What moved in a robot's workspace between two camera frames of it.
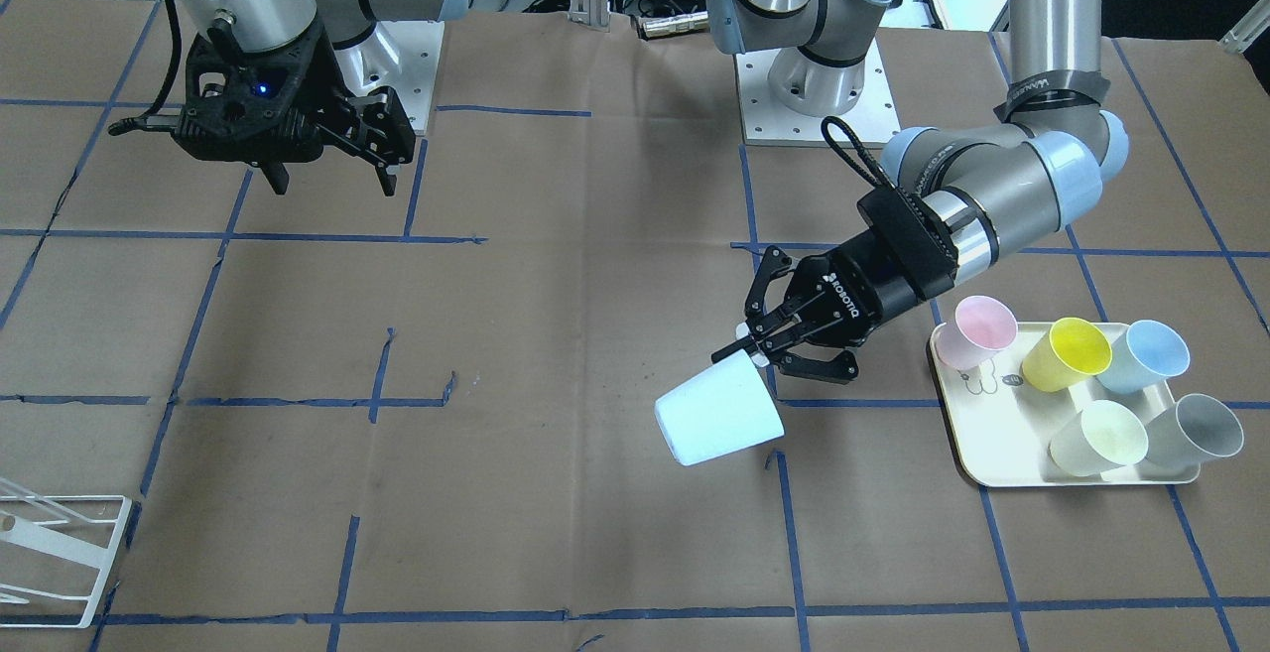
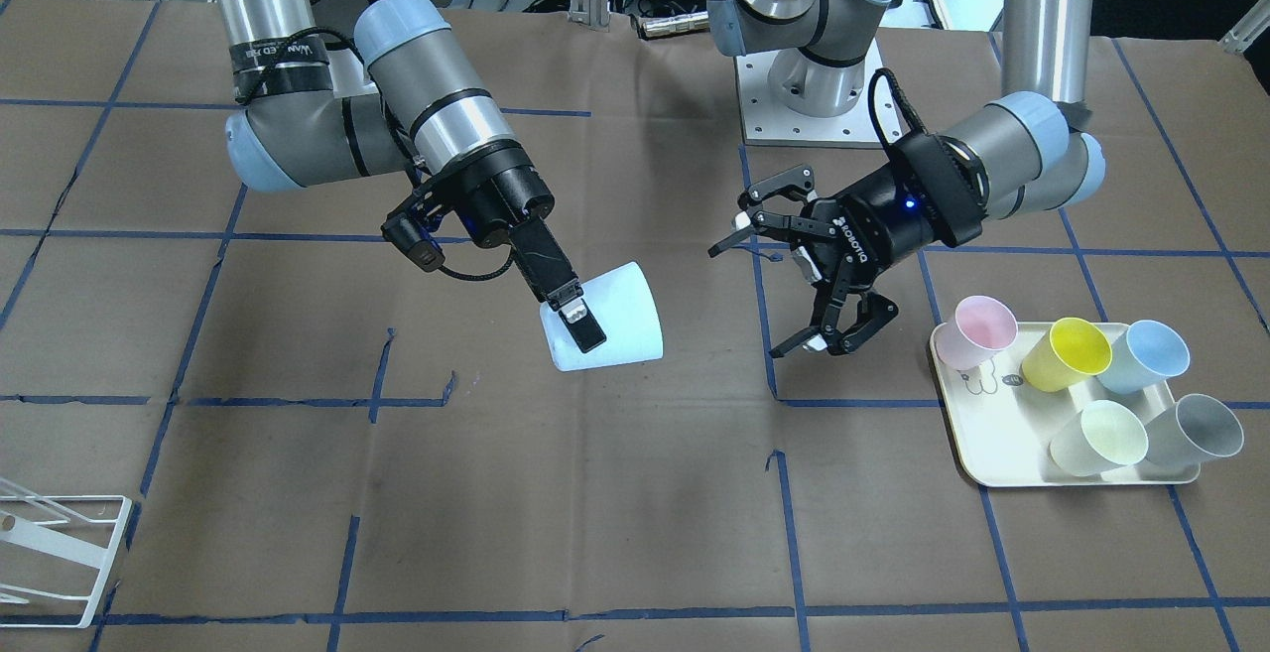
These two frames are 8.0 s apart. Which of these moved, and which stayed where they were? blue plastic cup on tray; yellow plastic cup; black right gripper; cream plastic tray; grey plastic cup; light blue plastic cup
Moved: black right gripper; light blue plastic cup
Stayed: grey plastic cup; cream plastic tray; blue plastic cup on tray; yellow plastic cup
